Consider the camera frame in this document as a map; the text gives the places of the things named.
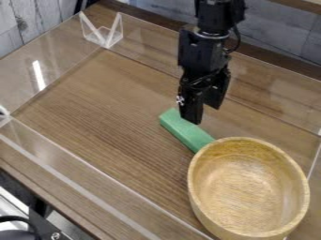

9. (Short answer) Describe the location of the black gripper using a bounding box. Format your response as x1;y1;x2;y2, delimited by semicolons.
176;27;231;125

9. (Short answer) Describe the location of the green rectangular block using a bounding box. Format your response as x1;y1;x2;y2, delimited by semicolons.
159;109;214;153

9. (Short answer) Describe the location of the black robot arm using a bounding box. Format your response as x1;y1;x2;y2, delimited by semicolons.
176;0;246;125

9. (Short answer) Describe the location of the wooden bowl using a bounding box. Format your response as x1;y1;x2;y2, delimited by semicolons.
187;137;310;240

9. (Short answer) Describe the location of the clear acrylic corner bracket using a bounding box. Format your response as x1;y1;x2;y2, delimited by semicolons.
78;12;123;49

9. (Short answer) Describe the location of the clear acrylic tray wall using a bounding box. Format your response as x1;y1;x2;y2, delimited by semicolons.
0;5;321;240

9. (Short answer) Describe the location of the black metal bracket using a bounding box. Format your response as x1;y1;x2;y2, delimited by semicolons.
29;208;64;240

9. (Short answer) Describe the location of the black cable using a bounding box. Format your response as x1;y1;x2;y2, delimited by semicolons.
0;215;41;240

